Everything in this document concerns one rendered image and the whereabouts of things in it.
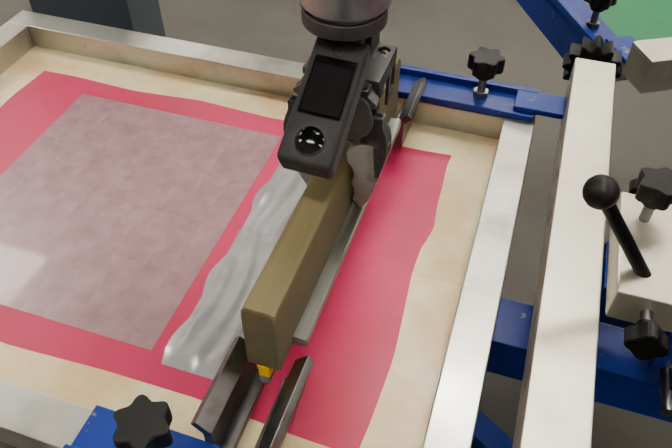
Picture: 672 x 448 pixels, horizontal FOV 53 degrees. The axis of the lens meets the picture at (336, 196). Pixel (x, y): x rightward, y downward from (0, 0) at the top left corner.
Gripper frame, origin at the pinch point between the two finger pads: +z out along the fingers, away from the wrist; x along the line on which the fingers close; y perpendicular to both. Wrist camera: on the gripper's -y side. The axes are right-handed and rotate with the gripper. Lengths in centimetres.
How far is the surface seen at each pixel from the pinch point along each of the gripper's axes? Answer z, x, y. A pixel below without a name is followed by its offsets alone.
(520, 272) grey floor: 105, -27, 87
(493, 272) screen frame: 5.4, -16.7, -0.1
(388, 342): 8.9, -8.4, -9.1
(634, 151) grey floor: 105, -57, 153
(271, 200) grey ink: 8.5, 9.6, 5.0
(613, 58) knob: 1.0, -25.6, 36.1
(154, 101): 9.2, 32.6, 18.3
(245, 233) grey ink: 8.7, 10.5, -0.6
